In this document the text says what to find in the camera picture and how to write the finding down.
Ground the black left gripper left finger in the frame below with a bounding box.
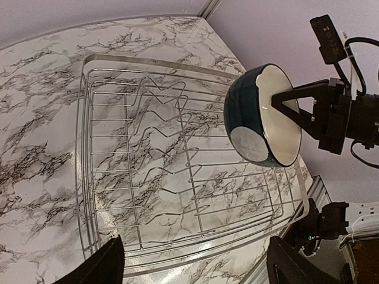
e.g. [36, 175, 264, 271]
[56, 235, 124, 284]

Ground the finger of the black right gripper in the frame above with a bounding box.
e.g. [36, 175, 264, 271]
[271, 79, 330, 102]
[272, 100, 329, 140]

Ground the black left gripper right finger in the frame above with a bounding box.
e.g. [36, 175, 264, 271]
[266, 236, 342, 284]

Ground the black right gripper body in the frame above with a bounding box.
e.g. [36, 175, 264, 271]
[318, 78, 352, 154]

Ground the dark teal mug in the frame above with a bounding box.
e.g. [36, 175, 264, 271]
[223, 64, 301, 167]

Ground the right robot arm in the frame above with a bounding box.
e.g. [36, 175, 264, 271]
[266, 79, 378, 283]

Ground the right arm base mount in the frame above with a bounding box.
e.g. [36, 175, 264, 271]
[289, 202, 349, 257]

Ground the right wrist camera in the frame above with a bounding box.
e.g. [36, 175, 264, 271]
[310, 14, 347, 65]

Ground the metal wire dish rack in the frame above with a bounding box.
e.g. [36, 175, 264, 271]
[75, 53, 309, 278]

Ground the right aluminium frame post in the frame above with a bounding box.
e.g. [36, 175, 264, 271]
[197, 0, 221, 19]

